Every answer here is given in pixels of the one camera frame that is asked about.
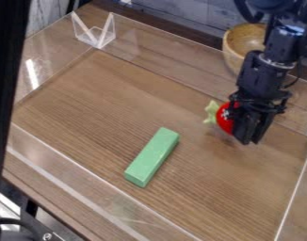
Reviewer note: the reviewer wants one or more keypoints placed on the clear acrylic tray enclosure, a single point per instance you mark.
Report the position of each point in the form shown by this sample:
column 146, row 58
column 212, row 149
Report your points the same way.
column 110, row 147

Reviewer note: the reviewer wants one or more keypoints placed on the dark vertical pole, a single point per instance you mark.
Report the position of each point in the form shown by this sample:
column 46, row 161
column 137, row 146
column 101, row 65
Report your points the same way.
column 13, row 22

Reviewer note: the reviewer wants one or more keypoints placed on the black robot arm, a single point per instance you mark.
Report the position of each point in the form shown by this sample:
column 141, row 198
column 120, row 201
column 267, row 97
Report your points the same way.
column 285, row 34

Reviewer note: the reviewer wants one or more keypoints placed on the black device with logo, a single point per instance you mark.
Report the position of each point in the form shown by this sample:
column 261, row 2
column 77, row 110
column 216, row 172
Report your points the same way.
column 48, row 228

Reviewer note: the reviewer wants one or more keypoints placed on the clear acrylic corner bracket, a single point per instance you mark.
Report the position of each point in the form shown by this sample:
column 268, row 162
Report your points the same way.
column 94, row 36

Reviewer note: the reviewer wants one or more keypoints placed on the green rectangular block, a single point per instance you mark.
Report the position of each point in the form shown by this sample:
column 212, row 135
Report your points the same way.
column 150, row 157

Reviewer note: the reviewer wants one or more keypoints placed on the black table leg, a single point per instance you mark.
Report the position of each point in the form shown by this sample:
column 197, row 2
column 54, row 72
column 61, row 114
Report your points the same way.
column 30, row 208

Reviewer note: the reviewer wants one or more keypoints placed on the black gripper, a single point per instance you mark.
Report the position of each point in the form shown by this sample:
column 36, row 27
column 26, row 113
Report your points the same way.
column 258, row 99

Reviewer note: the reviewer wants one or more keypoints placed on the red plush strawberry toy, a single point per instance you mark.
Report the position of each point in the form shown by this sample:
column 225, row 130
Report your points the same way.
column 218, row 115

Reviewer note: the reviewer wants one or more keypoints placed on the wooden bowl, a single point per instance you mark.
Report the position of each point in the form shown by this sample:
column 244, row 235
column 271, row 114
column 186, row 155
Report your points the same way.
column 242, row 38

